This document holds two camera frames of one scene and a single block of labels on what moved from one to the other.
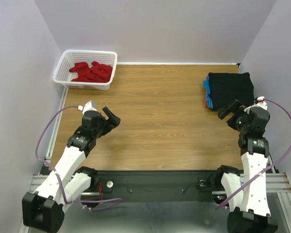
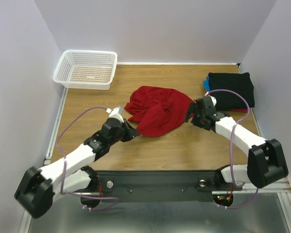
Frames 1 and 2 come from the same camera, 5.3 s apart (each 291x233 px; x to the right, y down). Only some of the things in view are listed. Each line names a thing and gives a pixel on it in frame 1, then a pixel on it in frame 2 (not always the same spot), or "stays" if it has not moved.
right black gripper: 234,116 → 195,112
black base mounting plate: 157,187 stays
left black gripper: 114,122 → 130,132
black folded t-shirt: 226,87 stays
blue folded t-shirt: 206,85 stays
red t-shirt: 97,73 → 158,110
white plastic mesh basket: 63,76 stays
